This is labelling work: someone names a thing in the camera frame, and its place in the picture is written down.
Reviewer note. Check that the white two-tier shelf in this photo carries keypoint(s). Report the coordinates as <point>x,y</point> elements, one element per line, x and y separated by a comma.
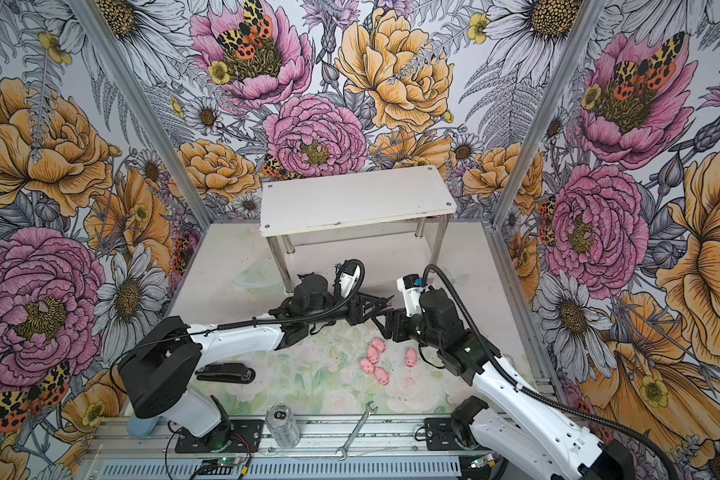
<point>344,201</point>

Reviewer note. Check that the blue grey sponge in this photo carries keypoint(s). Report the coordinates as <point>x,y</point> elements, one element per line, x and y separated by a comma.
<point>140,427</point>

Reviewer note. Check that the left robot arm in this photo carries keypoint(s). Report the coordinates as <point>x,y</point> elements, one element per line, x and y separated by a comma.
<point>156,374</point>

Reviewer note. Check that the silver wrench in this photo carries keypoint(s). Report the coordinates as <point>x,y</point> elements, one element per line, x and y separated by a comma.
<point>343,450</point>

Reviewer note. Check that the silver drink can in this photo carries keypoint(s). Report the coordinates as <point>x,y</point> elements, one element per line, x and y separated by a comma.
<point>283,426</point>

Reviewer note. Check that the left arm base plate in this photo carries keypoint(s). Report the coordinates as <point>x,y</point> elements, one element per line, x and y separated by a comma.
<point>229,436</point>

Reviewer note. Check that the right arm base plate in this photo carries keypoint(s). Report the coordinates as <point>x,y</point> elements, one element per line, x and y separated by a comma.
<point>439,435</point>

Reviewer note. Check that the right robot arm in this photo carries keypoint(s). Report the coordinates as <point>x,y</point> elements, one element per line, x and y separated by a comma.
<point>501,414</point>

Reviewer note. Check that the green circuit board left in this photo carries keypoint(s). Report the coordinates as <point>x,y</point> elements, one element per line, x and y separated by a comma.
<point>226,466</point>

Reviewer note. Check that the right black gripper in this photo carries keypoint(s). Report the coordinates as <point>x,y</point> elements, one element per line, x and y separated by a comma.
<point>398,316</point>

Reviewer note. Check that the green circuit board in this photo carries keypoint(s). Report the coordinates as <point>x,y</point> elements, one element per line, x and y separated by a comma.
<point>486,461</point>
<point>226,466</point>

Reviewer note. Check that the green circuit board right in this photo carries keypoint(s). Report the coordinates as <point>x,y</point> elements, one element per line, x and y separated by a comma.
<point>486,461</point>

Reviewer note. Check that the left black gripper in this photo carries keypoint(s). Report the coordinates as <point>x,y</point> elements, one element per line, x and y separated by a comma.
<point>359,311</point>

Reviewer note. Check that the pink pig toy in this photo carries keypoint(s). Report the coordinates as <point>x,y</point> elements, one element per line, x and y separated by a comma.
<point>411,358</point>
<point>375,349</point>
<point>381,376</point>
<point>367,366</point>

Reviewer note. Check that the aluminium front rail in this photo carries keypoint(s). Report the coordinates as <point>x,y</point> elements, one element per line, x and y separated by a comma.
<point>382,435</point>

